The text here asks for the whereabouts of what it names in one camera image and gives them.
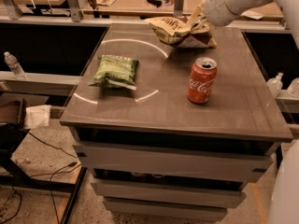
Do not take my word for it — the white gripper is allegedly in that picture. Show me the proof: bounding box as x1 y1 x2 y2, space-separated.
187 0 246 35

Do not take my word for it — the middle grey drawer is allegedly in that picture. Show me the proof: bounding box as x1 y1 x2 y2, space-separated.
91 179 246 208

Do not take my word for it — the green chip bag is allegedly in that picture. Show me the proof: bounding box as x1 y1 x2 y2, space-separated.
89 55 138 91

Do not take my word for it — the red coke can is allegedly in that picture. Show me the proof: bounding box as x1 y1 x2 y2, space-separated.
188 57 217 104

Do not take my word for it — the grey drawer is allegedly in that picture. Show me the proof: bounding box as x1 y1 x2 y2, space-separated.
91 179 246 208
73 141 272 182
103 198 227 221

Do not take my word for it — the black floor cable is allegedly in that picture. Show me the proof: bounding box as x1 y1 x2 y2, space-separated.
0 131 82 224

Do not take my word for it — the white paper sheet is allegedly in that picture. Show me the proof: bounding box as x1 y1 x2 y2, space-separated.
242 10 264 21

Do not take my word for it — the brown chip bag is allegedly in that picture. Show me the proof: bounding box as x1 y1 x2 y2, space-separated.
146 17 217 49

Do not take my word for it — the small paper card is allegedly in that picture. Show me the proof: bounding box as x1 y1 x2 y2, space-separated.
96 0 116 7

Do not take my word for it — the clear plastic water bottle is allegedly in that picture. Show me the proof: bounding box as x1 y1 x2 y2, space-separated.
4 51 27 80

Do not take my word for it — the clear sanitizer bottle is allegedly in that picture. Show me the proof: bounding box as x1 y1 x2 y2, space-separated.
267 73 283 97

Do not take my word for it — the bottom grey drawer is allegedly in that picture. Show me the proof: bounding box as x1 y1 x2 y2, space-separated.
103 198 227 221

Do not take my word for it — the black chair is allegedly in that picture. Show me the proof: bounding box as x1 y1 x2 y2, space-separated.
0 96 31 187

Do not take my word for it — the top grey drawer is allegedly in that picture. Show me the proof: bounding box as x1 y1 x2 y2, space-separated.
73 141 272 182

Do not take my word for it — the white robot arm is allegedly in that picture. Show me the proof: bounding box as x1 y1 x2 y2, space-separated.
189 0 299 224

